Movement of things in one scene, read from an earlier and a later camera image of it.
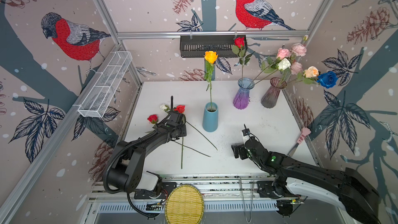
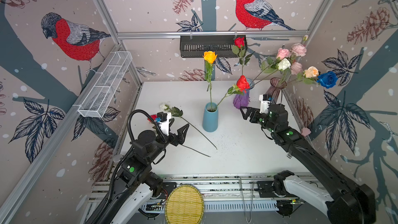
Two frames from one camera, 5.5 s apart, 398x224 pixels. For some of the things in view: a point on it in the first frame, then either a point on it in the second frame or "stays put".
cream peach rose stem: (309, 75) stays put
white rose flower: (281, 64) stays put
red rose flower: (181, 109) to (242, 85)
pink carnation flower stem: (296, 68) stays put
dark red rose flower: (239, 42) stays put
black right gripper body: (243, 152) to (264, 120)
